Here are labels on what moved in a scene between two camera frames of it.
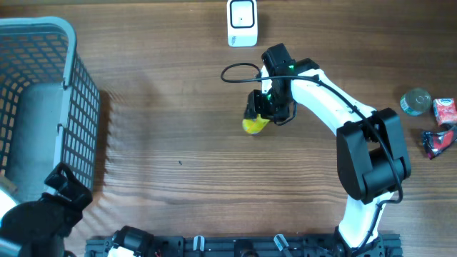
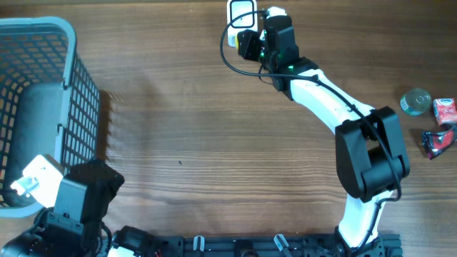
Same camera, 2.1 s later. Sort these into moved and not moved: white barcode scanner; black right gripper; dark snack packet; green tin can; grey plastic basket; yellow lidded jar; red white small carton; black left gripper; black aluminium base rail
Moved: black left gripper; yellow lidded jar; black right gripper
Not moved: red white small carton; white barcode scanner; dark snack packet; black aluminium base rail; green tin can; grey plastic basket
